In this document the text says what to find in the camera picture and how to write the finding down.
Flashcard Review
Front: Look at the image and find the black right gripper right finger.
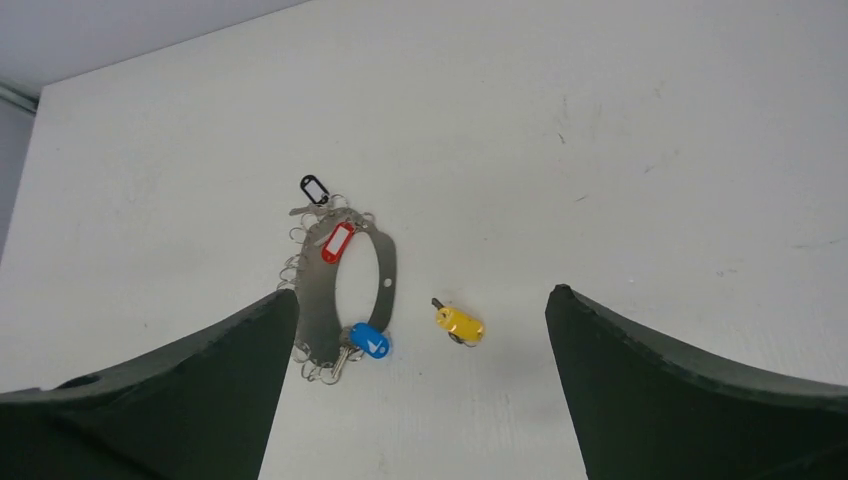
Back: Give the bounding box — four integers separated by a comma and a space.
545, 284, 847, 479

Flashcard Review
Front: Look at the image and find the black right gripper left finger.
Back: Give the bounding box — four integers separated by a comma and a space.
1, 290, 299, 479

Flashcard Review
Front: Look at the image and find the large steel keyring plate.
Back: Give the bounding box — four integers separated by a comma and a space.
277, 194, 397, 385

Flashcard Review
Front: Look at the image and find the silver key on blue tag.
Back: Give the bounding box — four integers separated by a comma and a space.
326, 344, 356, 385

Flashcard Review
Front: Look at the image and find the blue key tag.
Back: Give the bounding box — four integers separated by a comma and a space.
349, 322, 391, 359

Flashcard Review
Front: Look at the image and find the red key tag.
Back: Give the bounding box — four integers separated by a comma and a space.
321, 221, 356, 264

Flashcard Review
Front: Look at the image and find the black key tag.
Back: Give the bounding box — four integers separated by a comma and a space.
299, 174, 331, 205

